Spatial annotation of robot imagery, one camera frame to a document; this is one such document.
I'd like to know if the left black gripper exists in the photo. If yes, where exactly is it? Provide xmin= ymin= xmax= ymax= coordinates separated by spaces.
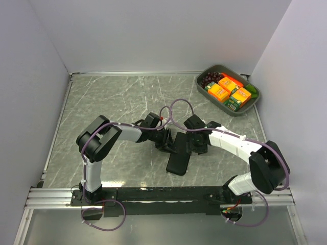
xmin=148 ymin=128 xmax=177 ymax=154

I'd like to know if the black zippered tool case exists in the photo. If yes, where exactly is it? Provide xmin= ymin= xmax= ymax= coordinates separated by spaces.
xmin=166 ymin=132 xmax=190 ymax=176

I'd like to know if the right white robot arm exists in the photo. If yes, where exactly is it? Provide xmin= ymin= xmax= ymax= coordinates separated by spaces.
xmin=184 ymin=114 xmax=290 ymax=203

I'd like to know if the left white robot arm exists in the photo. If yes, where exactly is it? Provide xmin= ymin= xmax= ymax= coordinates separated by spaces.
xmin=76 ymin=112 xmax=177 ymax=205

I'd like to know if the orange juice carton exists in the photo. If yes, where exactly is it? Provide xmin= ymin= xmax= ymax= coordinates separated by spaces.
xmin=204 ymin=82 xmax=229 ymax=103
xmin=218 ymin=77 xmax=240 ymax=95
xmin=226 ymin=87 xmax=252 ymax=111

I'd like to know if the dark red grapes bunch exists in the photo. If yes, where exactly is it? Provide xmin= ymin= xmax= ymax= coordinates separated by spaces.
xmin=201 ymin=72 xmax=224 ymax=88

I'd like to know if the orange carrot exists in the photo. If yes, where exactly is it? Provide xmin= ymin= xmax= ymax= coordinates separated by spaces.
xmin=221 ymin=72 xmax=244 ymax=87

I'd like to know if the green leaf vegetable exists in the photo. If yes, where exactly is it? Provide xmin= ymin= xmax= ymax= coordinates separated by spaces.
xmin=245 ymin=84 xmax=259 ymax=99

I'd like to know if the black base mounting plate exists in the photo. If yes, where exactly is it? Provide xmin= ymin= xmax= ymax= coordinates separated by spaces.
xmin=71 ymin=186 xmax=252 ymax=217

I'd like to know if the grey plastic tray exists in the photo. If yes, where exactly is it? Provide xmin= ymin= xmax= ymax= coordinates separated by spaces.
xmin=195 ymin=64 xmax=261 ymax=117

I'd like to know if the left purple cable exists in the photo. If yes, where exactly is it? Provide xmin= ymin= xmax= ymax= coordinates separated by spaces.
xmin=80 ymin=106 xmax=174 ymax=202

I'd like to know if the purple cable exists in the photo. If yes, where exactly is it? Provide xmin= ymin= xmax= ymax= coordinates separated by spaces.
xmin=80 ymin=106 xmax=174 ymax=202
xmin=170 ymin=99 xmax=291 ymax=192

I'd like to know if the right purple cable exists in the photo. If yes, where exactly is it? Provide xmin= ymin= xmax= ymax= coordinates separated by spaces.
xmin=170 ymin=99 xmax=291 ymax=192

